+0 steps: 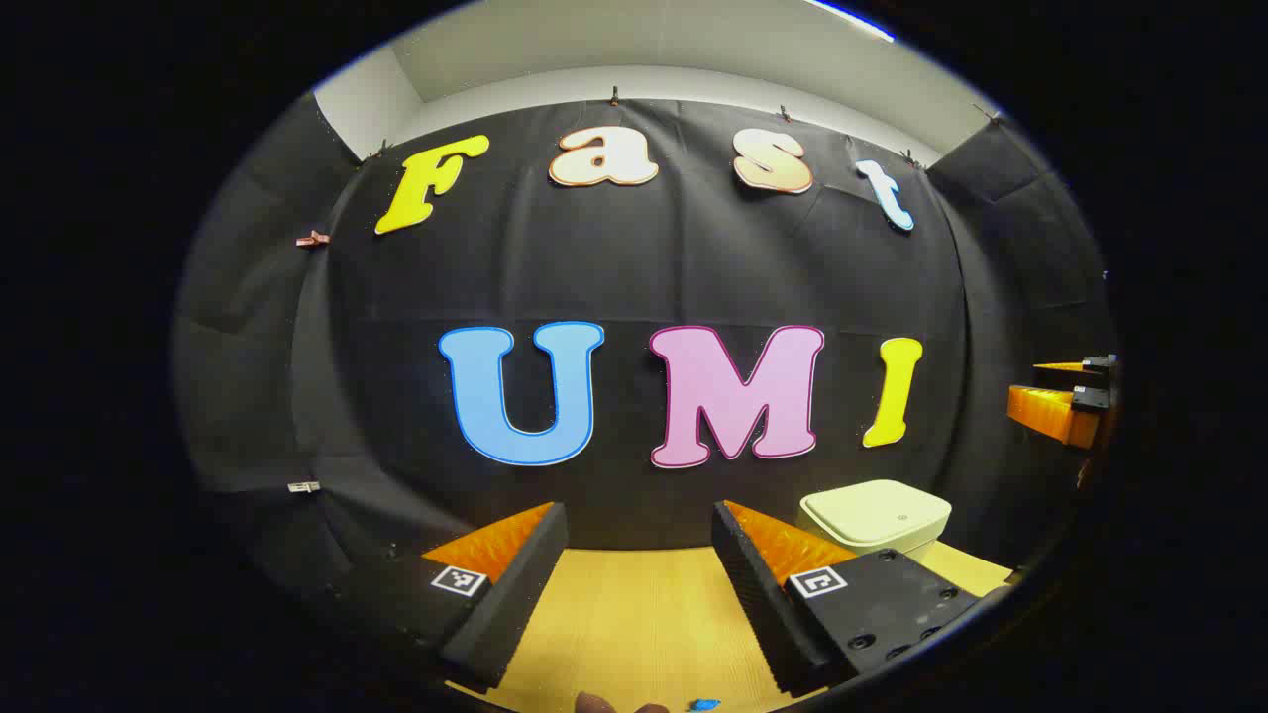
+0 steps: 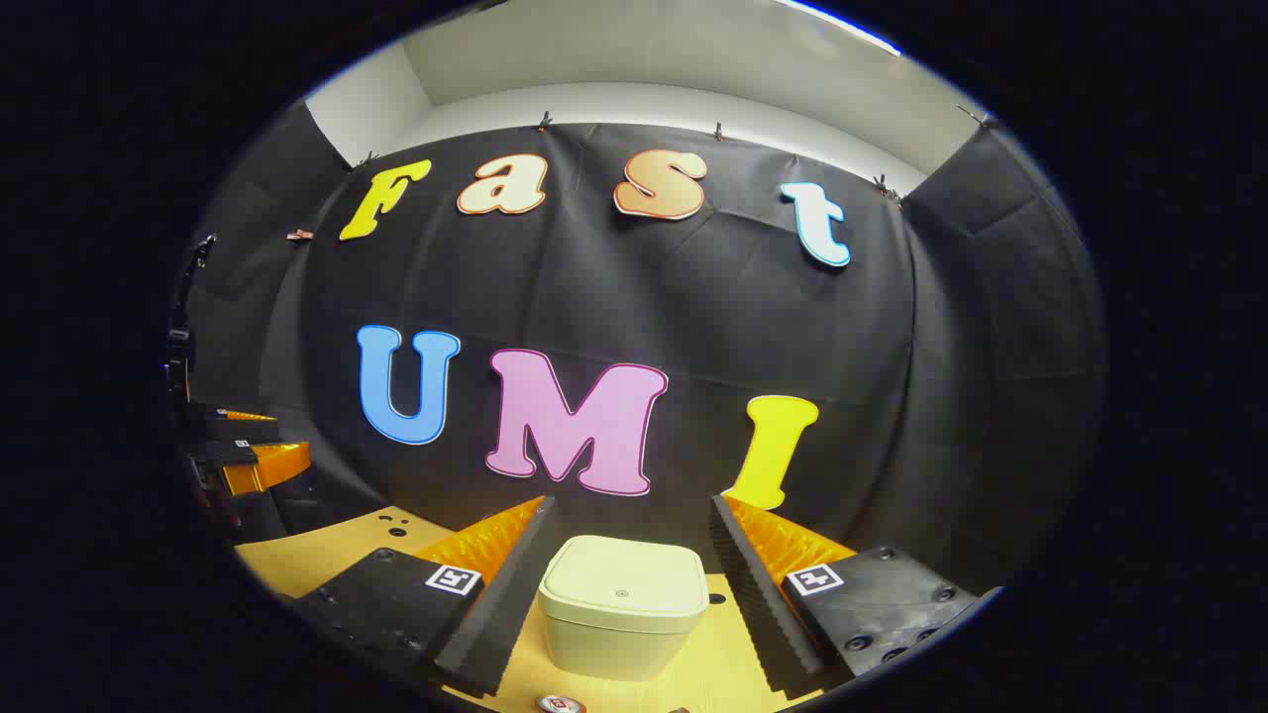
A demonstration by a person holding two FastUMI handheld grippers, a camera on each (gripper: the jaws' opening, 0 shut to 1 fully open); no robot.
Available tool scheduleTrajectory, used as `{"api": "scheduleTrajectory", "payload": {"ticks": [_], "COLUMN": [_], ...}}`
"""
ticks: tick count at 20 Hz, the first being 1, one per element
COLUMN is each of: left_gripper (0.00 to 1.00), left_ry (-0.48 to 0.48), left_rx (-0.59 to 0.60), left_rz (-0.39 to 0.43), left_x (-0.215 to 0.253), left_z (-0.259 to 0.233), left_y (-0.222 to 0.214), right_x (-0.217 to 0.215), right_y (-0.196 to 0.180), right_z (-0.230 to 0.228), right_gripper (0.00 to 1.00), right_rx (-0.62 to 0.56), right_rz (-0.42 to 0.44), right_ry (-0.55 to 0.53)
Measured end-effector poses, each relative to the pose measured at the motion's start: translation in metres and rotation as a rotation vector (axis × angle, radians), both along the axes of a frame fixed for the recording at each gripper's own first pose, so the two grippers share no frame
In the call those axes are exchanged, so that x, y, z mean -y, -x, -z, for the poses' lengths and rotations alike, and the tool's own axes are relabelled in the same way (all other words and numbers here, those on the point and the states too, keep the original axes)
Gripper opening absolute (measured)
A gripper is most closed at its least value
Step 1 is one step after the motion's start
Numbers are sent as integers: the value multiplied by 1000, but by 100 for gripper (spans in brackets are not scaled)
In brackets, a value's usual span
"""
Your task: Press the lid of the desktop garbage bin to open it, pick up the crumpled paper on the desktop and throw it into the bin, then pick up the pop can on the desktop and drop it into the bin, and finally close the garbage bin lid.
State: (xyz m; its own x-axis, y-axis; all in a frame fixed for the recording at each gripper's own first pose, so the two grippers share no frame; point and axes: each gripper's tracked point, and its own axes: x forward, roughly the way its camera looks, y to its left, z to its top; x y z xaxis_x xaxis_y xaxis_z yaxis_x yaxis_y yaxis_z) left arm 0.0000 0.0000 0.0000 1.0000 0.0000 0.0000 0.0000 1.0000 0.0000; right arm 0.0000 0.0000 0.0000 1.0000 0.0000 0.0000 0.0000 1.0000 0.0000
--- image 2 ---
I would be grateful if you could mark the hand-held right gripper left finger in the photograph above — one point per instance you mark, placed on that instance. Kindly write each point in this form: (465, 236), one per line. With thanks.
(500, 614)

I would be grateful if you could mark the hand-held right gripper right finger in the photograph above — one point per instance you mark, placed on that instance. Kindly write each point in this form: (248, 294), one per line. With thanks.
(758, 614)

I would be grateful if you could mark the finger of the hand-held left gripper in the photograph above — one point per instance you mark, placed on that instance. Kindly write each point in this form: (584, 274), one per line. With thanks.
(238, 421)
(267, 465)

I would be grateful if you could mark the red pop can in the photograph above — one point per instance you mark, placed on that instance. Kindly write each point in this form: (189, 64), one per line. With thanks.
(561, 704)

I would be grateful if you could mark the pale green garbage bin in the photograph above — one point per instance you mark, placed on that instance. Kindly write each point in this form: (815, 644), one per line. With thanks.
(622, 604)

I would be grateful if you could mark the wooden desktop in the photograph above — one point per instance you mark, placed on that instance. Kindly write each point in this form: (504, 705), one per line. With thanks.
(327, 555)

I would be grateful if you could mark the black backdrop cloth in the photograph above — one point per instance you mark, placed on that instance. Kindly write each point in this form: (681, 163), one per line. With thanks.
(693, 317)

